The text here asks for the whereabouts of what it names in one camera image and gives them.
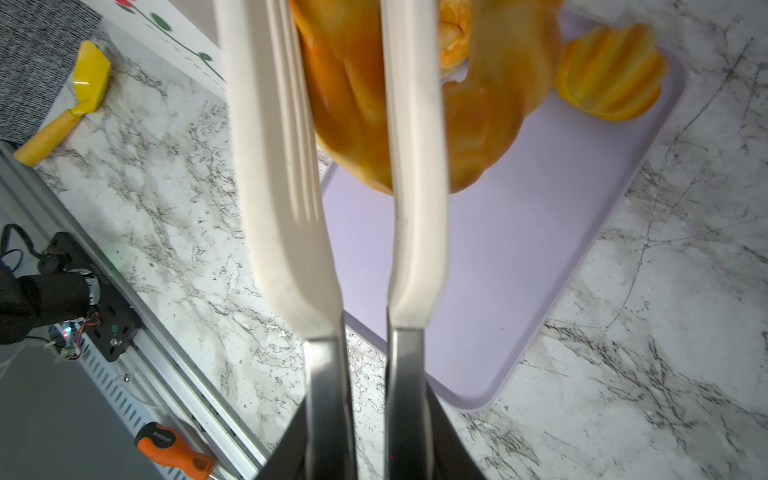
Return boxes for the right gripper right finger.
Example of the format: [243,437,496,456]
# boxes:
[426,383,486,480]

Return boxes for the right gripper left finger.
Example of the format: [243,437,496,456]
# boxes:
[255,400,308,480]

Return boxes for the white food tongs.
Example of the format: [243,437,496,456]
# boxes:
[214,1,449,479]

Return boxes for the ring doughnut bread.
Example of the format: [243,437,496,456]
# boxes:
[290,0,562,194]

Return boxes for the white floral paper bag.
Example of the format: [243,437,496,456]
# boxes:
[84,0,227,98]

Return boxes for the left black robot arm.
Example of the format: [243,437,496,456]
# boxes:
[1,265,101,345]

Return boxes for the lilac plastic tray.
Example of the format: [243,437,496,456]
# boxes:
[322,46,687,411]

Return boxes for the striped round bun top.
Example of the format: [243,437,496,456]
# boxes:
[555,23,669,122]

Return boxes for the yellow toy shovel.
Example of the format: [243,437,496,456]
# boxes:
[13,40,113,168]

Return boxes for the orange handled screwdriver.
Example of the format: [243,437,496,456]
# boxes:
[134,422,217,480]

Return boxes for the aluminium front rail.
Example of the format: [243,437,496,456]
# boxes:
[1,142,265,479]

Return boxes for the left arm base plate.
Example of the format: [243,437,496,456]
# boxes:
[38,232,143,363]

